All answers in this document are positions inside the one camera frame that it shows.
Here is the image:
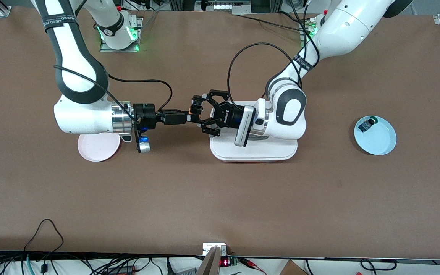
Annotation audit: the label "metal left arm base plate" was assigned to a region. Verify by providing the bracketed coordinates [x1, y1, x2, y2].
[299, 22, 313, 49]

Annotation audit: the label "light blue round plate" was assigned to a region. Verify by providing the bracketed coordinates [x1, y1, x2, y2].
[354, 116, 397, 156]

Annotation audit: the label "black power adapter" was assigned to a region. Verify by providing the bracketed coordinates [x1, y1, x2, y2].
[106, 265, 137, 275]

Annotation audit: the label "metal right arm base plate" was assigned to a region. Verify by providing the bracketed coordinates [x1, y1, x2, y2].
[100, 17, 143, 53]

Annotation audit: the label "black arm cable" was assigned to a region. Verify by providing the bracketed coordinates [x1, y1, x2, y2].
[53, 65, 173, 115]
[227, 0, 320, 112]

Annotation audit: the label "white lunch box grey handle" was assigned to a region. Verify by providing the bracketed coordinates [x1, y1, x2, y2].
[209, 101, 298, 163]

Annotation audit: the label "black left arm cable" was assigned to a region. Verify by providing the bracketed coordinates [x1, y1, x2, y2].
[227, 0, 320, 112]

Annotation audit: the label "black coiled cable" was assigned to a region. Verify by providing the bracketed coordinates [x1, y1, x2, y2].
[360, 259, 398, 272]

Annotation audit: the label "red wire leads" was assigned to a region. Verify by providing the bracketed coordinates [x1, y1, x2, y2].
[242, 258, 267, 275]

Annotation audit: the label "white light bar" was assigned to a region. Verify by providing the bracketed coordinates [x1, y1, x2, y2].
[212, 2, 244, 11]

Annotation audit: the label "brown cardboard piece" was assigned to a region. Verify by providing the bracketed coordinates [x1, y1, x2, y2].
[279, 260, 309, 275]

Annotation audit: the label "black base cable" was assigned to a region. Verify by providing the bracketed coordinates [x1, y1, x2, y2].
[238, 15, 307, 32]

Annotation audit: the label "pink round plate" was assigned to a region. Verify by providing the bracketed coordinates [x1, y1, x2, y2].
[78, 133, 121, 162]

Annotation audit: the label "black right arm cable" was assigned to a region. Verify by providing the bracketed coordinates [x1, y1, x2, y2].
[53, 65, 173, 115]

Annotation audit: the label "small white box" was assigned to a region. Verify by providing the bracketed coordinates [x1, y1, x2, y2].
[202, 243, 227, 256]

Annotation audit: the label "thin black looped cable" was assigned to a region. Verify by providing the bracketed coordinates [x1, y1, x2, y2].
[23, 218, 65, 254]

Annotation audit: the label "grey slanted post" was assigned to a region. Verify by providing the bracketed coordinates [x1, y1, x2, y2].
[196, 246, 222, 275]

